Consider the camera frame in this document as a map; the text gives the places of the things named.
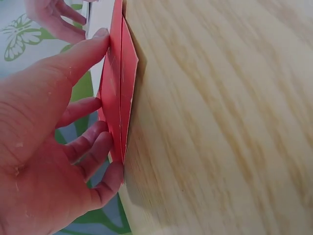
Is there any person's right hand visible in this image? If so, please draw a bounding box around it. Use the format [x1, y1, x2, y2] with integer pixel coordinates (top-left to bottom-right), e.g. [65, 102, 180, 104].
[25, 0, 88, 45]

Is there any red paper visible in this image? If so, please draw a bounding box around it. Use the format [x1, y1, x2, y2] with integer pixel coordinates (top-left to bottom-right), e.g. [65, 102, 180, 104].
[97, 0, 140, 184]

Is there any person's left hand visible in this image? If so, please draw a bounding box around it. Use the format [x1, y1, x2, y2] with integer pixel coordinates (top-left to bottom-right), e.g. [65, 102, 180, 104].
[0, 27, 124, 235]

